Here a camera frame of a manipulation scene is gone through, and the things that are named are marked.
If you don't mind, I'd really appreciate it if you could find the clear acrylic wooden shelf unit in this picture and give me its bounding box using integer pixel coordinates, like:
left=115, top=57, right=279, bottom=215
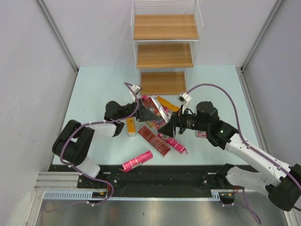
left=130, top=0, right=203, bottom=96

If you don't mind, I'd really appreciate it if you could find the gold silver toothpaste box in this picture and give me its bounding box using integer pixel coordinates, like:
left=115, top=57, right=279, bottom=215
left=145, top=121, right=154, bottom=128

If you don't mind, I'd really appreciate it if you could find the white slotted cable duct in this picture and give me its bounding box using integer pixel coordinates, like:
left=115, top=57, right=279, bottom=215
left=43, top=190, right=235, bottom=202

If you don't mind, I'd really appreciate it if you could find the red silver 3D toothpaste box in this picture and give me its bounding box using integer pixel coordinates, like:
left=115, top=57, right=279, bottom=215
left=141, top=96, right=170, bottom=124

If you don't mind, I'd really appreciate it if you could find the dark red toothpaste box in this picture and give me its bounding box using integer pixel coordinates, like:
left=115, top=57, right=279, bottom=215
left=138, top=126, right=171, bottom=158

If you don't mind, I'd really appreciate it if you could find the orange toothpaste box right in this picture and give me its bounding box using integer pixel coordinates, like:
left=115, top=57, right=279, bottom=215
left=157, top=96, right=180, bottom=112

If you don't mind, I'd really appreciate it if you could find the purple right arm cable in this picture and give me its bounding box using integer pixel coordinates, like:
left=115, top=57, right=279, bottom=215
left=187, top=83, right=301, bottom=224

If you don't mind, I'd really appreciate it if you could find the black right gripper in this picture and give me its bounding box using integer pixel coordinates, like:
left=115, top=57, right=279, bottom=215
left=158, top=105, right=209, bottom=138

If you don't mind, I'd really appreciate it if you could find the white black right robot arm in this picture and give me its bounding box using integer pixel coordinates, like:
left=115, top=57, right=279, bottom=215
left=158, top=101, right=301, bottom=211

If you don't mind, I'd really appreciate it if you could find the pink toothpaste box lower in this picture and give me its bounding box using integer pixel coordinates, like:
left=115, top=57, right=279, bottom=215
left=120, top=151, right=153, bottom=173

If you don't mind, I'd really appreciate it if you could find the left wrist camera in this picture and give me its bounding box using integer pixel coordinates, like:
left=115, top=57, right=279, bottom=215
left=130, top=84, right=142, bottom=95

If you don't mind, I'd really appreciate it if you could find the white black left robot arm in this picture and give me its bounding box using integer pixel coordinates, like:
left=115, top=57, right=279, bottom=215
left=52, top=97, right=164, bottom=188

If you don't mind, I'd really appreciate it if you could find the orange toothpaste box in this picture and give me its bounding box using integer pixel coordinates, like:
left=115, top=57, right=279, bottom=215
left=126, top=117, right=136, bottom=137
left=157, top=96, right=180, bottom=112

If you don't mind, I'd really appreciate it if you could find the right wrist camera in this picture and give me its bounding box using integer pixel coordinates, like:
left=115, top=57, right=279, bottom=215
left=177, top=92, right=192, bottom=113

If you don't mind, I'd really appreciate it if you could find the pink toothpaste box middle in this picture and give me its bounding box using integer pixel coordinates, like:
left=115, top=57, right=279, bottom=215
left=158, top=133, right=188, bottom=154

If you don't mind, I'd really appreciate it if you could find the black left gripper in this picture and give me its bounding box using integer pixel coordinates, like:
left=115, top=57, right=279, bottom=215
left=117, top=98, right=161, bottom=122

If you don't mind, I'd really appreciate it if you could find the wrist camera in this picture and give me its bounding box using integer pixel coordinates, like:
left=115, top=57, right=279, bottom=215
left=130, top=84, right=142, bottom=95
left=177, top=92, right=192, bottom=113

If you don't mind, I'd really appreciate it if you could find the orange toothpaste box left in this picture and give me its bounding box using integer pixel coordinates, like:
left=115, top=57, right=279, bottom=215
left=126, top=117, right=136, bottom=137

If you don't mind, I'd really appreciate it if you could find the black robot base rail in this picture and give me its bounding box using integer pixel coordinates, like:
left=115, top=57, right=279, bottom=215
left=48, top=164, right=259, bottom=205

